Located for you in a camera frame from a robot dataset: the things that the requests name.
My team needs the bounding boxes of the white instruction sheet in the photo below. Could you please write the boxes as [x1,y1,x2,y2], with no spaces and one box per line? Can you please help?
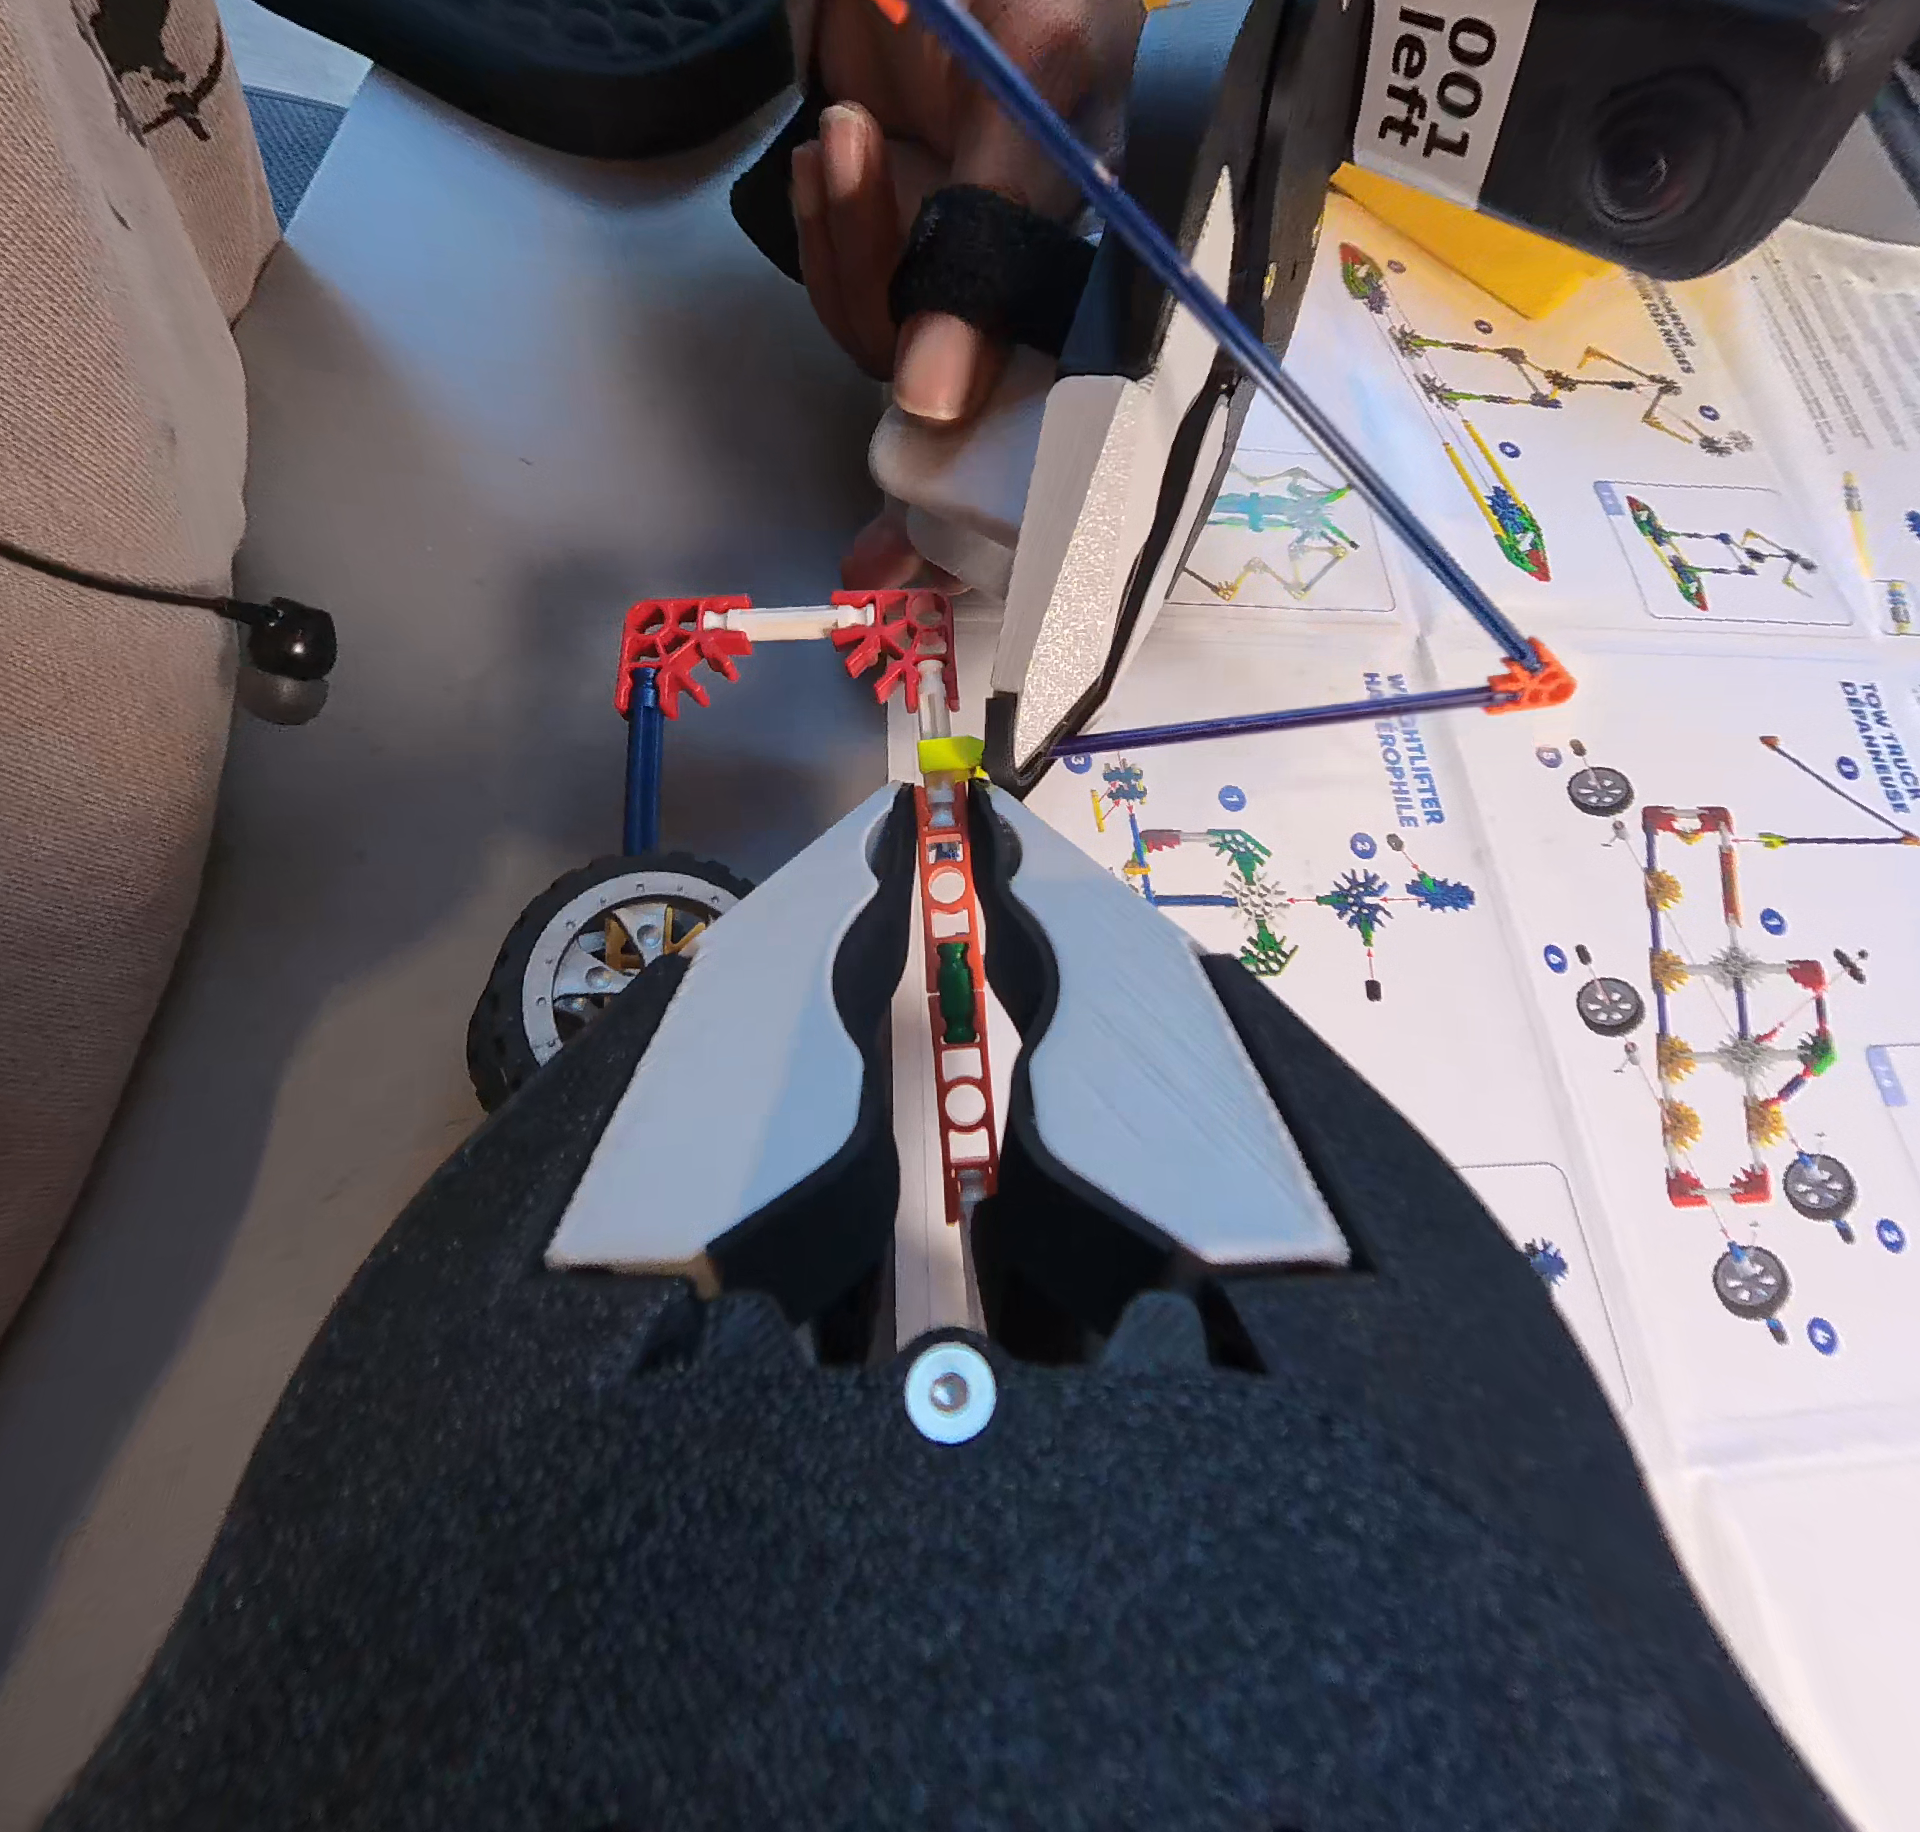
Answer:
[989,177,1920,1832]

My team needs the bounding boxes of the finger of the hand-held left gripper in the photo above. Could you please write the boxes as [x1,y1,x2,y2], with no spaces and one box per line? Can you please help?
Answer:
[988,358,1268,772]

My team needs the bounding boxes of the thin black cable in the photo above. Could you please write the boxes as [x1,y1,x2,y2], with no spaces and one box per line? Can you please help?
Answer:
[0,528,340,681]

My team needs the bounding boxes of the black toy wheel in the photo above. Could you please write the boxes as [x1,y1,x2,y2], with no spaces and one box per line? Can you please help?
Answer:
[462,849,754,1117]

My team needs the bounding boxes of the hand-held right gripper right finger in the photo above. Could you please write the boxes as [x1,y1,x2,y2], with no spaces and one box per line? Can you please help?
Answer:
[974,798,1351,1354]

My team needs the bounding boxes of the grey desk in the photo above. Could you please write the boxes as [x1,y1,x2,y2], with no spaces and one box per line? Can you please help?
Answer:
[0,63,1008,1744]

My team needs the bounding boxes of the blue rods with orange connector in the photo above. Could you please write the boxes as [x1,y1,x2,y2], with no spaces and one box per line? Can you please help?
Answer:
[795,0,1580,790]

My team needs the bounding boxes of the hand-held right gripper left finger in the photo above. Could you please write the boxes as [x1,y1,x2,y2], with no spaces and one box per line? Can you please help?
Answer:
[550,792,933,1354]

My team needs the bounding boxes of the colourful rod and connector model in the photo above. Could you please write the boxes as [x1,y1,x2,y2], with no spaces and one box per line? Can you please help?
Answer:
[612,584,1008,1227]

